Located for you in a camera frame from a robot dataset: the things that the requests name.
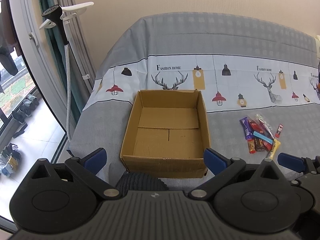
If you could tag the white window frame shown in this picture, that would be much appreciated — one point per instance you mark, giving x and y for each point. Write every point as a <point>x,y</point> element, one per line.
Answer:
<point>26,17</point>

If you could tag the white plastic clothes hanger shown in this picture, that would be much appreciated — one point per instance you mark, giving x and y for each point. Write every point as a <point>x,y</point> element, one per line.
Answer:
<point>75,10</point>

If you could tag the orange red small snack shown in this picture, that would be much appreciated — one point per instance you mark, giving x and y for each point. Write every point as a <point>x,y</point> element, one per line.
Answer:
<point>251,146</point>

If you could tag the light blue snack stick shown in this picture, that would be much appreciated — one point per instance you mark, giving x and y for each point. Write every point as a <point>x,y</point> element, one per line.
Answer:
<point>262,137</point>

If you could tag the grey printed bed sheet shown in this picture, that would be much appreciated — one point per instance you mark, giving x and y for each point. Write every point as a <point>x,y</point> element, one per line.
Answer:
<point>240,65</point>

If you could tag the red Nescafe coffee stick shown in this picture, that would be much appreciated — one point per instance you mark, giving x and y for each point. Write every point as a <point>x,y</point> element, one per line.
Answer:
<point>278,131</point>

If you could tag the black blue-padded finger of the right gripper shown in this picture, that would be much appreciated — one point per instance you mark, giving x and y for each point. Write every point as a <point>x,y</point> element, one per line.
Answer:
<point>299,164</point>

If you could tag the yellow snack stick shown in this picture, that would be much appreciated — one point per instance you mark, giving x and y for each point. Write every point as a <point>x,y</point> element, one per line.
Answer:
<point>275,146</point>

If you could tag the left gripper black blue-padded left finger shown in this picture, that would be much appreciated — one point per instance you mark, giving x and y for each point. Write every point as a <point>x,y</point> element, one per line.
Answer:
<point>85,170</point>

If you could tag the clear plastic candy bag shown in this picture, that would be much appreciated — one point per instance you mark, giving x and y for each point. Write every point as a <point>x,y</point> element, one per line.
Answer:
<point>264,125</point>

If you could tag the black garment steamer head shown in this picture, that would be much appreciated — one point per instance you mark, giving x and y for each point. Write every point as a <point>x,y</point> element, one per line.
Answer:
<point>53,18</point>

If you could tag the dark brown biscuit pack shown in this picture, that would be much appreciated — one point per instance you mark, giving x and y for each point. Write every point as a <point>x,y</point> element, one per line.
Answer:
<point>259,145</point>

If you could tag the purple chocolate bar wrapper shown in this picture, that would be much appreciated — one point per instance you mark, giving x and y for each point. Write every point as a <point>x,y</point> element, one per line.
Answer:
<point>246,127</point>

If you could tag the open brown cardboard box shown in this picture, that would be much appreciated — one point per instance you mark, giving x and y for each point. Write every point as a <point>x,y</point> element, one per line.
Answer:
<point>167,134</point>

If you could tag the red snack bar wrapper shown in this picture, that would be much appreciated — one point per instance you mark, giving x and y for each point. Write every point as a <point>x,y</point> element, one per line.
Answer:
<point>255,126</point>

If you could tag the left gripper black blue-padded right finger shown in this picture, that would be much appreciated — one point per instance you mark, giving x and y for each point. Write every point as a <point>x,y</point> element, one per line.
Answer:
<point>224,171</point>

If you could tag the dark knitted cloth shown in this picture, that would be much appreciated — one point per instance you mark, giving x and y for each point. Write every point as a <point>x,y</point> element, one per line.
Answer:
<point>138,181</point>

